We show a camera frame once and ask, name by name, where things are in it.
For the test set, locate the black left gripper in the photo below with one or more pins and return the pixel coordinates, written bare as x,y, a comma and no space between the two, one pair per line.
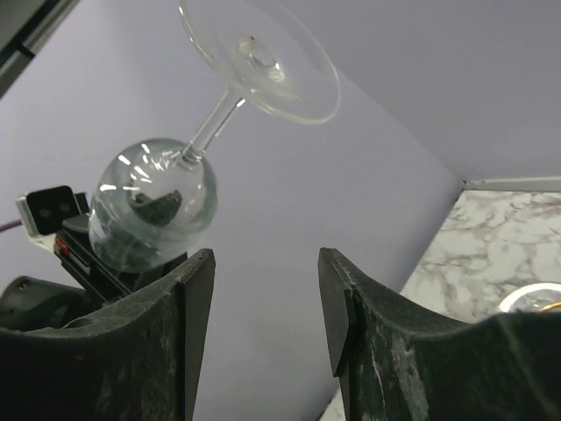
102,283

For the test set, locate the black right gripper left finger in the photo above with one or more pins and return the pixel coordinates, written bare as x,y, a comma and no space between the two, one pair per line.
139,358

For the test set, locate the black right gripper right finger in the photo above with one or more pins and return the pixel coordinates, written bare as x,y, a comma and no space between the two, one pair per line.
396,360

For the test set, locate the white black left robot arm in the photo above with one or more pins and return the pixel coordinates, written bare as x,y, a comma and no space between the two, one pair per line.
29,303

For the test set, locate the hanging clear glass on rack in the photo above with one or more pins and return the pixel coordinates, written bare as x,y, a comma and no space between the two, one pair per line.
536,297

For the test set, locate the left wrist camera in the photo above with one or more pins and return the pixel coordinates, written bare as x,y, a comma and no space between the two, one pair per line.
46,212

